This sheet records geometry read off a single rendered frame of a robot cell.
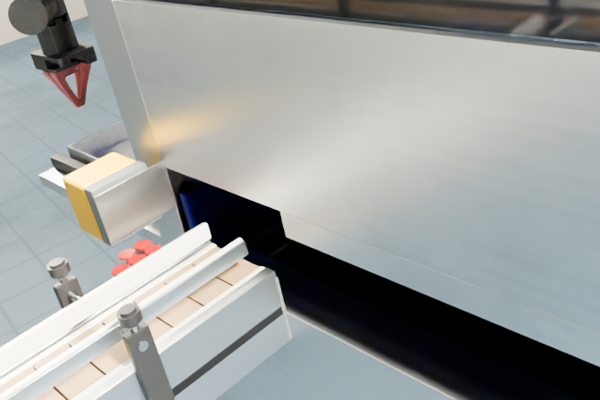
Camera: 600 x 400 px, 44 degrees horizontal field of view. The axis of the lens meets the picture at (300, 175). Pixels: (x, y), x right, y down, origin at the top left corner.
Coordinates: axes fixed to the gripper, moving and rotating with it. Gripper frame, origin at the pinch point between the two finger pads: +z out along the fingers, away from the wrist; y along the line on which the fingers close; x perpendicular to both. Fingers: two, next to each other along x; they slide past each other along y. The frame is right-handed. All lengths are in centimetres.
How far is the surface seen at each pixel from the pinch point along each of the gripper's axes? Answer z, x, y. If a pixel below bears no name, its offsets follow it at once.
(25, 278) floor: 97, 17, -132
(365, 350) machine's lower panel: 10, -13, 72
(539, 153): -16, -13, 92
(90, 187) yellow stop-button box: -5.3, -21.1, 43.1
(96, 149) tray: 8.7, -0.3, 1.2
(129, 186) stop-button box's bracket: -3.9, -17.5, 44.4
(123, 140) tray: 9.2, 4.8, 1.6
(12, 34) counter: 88, 179, -481
